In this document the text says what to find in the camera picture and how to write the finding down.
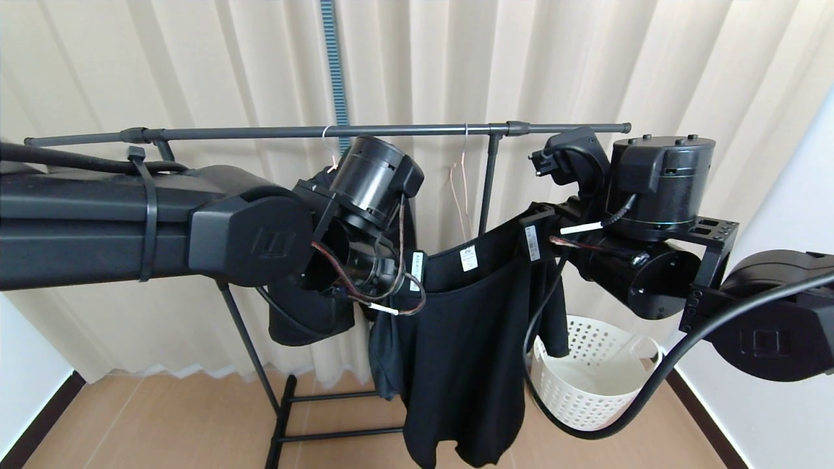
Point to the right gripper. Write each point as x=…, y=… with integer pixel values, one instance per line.
x=544, y=215

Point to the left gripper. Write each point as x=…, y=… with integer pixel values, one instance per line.
x=371, y=270

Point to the black short-sleeved shirt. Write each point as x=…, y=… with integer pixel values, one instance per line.
x=469, y=352

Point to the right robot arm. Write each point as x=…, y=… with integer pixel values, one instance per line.
x=658, y=182

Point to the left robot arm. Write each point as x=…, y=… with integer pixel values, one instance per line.
x=98, y=221

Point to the pink clothes hanger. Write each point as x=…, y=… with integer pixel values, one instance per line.
x=464, y=195
x=328, y=140

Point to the white laundry basket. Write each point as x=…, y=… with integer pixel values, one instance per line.
x=586, y=384

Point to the black clothes rack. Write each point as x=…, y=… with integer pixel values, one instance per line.
x=260, y=133

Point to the beige curtain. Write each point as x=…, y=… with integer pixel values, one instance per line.
x=195, y=58

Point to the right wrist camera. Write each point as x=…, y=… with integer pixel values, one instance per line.
x=573, y=156

